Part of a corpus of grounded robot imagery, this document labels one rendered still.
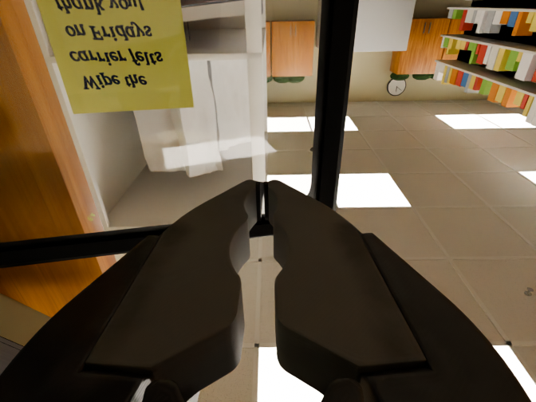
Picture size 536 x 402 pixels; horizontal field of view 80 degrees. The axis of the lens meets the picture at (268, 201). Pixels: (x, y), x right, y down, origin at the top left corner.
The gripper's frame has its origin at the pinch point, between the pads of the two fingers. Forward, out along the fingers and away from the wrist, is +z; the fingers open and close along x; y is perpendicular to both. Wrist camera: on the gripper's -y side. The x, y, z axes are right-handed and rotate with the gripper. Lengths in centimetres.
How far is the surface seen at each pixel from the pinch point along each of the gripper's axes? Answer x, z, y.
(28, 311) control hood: -20.5, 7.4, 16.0
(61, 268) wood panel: -20.9, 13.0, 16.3
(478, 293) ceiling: 117, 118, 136
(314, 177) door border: 3.8, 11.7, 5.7
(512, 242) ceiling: 164, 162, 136
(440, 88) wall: 277, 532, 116
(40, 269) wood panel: -23.1, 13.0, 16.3
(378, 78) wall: 173, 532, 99
